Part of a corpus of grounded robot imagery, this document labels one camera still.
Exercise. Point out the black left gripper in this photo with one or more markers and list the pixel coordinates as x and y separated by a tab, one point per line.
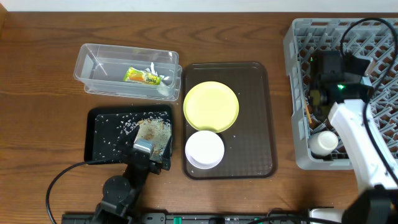
148	160

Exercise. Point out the wooden chopstick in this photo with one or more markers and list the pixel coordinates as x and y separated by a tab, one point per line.
308	114

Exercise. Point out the rice and food scraps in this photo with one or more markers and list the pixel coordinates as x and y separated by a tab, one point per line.
154	130

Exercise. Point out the white paper cup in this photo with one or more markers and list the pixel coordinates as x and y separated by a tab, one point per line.
323	143

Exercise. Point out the white bowl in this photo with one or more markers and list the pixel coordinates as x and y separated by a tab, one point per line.
204	149

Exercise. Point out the green orange snack wrapper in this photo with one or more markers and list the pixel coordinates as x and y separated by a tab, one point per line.
141	76

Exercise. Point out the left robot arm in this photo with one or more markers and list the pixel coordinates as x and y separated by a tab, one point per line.
121	192

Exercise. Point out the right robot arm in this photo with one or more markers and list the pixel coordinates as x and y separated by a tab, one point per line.
339	91

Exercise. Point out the grey dishwasher rack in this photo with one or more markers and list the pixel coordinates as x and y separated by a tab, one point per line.
308	35

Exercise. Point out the black plastic bin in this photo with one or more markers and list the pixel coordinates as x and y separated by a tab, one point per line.
92	114

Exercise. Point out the yellow round plate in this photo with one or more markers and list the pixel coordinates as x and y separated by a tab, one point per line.
211	106

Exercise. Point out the dark brown serving tray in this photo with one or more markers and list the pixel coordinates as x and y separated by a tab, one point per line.
250	149

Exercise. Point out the clear plastic bin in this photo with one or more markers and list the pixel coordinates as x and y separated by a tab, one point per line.
102	68

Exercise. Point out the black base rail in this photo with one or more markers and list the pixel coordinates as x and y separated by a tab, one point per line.
162	218

